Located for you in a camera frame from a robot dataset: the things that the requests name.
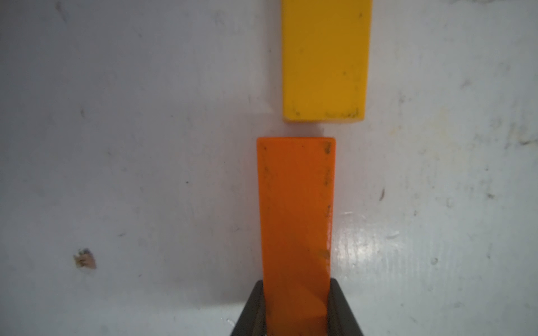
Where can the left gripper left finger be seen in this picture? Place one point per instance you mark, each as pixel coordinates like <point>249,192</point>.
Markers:
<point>252,320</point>

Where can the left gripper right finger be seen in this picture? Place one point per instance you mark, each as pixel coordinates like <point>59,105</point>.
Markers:
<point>341,320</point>

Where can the orange vertical block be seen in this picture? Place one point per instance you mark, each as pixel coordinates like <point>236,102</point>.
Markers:
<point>296,188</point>

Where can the yellow-orange block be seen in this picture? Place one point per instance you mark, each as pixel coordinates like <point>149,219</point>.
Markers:
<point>325,48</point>

